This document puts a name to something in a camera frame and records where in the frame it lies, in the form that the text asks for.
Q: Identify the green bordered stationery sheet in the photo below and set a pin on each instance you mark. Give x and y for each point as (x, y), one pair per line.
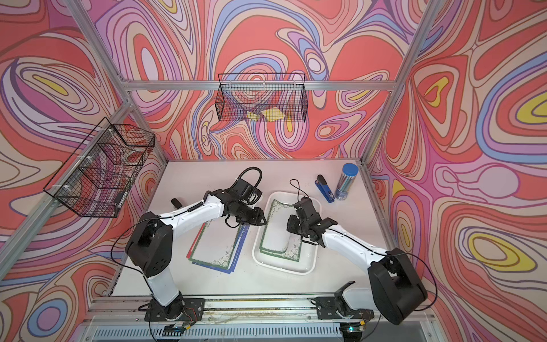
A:
(216, 243)

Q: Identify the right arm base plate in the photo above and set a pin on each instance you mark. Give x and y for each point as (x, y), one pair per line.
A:
(334, 307)

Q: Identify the black wire basket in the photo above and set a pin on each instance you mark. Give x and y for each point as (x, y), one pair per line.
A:
(243, 96)
(98, 175)

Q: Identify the blue stapler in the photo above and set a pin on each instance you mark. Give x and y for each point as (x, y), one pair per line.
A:
(324, 189)

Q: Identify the yellow sticky note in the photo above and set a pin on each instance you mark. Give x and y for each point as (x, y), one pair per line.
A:
(273, 114)

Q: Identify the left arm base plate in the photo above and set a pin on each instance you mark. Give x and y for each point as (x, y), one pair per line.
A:
(187, 310)

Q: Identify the black white marker pen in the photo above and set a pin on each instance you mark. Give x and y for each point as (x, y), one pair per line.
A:
(176, 203)

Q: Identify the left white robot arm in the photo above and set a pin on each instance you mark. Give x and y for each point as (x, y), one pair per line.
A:
(151, 245)

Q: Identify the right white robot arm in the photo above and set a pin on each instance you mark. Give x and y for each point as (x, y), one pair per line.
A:
(395, 288)

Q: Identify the blue lidded pen tube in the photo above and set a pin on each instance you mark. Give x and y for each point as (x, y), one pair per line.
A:
(347, 177)

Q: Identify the left black wire basket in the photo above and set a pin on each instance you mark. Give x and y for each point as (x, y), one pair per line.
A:
(98, 175)

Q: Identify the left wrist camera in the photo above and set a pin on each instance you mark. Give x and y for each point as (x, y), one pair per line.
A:
(245, 192)

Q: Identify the back black wire basket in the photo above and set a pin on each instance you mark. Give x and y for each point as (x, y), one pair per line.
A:
(243, 96)

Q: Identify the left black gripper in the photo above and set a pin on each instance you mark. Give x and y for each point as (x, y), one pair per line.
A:
(256, 219)

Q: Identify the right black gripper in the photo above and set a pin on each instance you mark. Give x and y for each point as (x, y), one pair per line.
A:
(291, 224)

